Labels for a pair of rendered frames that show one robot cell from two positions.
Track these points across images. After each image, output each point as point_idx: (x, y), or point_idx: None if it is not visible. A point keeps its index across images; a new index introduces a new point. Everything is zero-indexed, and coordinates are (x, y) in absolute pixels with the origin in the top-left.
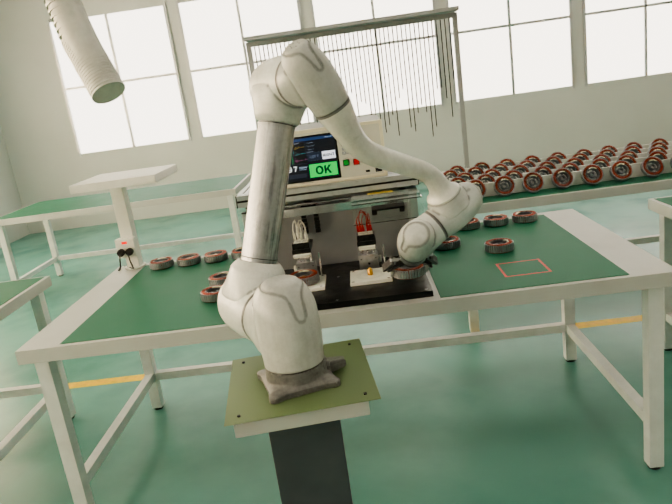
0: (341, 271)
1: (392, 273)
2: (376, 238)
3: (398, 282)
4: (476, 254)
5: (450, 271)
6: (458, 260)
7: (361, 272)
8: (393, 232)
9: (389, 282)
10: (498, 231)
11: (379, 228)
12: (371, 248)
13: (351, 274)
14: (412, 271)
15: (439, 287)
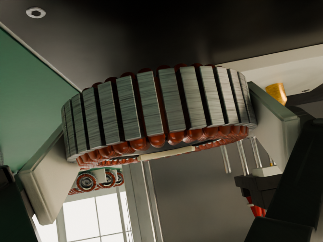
0: (316, 89)
1: (271, 102)
2: (221, 161)
3: (194, 60)
4: (11, 144)
5: (32, 111)
6: (40, 132)
7: (289, 90)
8: (187, 176)
9: (228, 59)
10: (19, 165)
11: (217, 183)
12: (274, 168)
13: (321, 82)
14: (135, 131)
15: (4, 45)
